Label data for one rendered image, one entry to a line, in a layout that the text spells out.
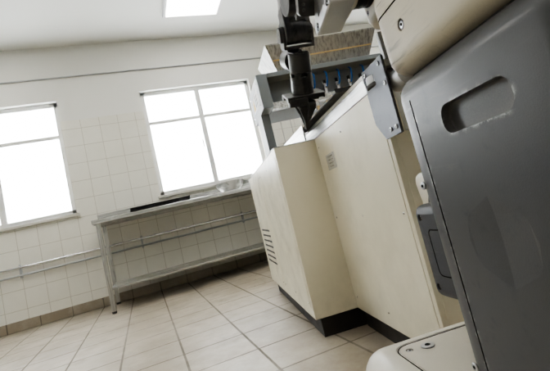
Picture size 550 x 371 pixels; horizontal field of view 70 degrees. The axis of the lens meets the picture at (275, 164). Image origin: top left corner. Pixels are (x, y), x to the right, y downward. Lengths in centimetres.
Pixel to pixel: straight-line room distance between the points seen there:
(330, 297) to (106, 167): 359
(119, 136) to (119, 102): 41
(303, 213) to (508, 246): 137
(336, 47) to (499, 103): 165
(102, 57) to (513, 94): 507
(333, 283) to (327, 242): 17
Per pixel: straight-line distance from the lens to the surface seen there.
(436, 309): 117
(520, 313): 43
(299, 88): 102
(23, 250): 493
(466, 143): 41
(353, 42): 204
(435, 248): 65
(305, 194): 173
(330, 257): 176
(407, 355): 78
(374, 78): 86
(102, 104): 507
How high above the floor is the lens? 57
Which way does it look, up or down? 6 degrees up
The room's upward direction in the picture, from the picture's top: 14 degrees counter-clockwise
